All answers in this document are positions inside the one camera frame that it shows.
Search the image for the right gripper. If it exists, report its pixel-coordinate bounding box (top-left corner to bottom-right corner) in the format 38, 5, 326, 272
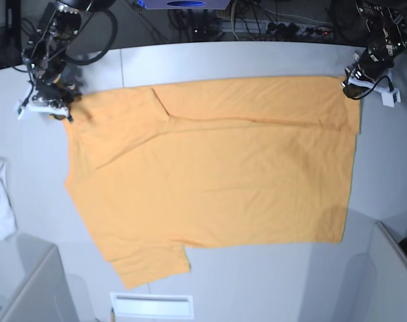
30, 72, 79, 123

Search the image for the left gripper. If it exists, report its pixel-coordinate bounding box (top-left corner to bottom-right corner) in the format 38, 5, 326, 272
341, 48, 394, 100

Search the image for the orange T-shirt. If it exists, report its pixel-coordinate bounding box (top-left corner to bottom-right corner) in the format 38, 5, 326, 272
64, 76, 361, 288

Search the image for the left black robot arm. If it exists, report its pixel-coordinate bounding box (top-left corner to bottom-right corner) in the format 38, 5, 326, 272
341, 1, 407, 107

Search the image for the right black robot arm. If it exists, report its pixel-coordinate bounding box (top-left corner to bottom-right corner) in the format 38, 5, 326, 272
16, 1, 118, 121

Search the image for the white power strip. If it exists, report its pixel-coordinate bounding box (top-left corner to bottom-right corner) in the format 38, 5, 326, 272
217, 18, 332, 36

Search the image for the blue grey device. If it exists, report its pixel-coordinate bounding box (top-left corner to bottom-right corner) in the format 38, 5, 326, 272
137, 0, 230, 10

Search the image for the grey left partition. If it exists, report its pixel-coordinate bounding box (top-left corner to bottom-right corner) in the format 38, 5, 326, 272
0, 233, 79, 321

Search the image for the grey partition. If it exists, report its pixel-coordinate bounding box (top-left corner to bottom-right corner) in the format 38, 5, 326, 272
333, 222, 407, 321
0, 233, 79, 321

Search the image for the grey right partition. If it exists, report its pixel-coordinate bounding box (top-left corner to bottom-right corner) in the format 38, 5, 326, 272
333, 222, 407, 321

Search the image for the white table slot plate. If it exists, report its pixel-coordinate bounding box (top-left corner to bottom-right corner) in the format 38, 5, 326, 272
110, 292, 194, 320

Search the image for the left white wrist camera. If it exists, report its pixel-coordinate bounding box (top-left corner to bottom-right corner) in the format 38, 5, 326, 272
341, 68, 401, 107

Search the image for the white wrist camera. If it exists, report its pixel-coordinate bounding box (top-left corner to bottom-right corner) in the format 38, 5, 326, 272
341, 68, 401, 107
15, 101, 55, 119

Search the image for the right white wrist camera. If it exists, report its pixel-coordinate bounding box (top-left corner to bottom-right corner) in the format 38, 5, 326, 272
15, 101, 55, 119

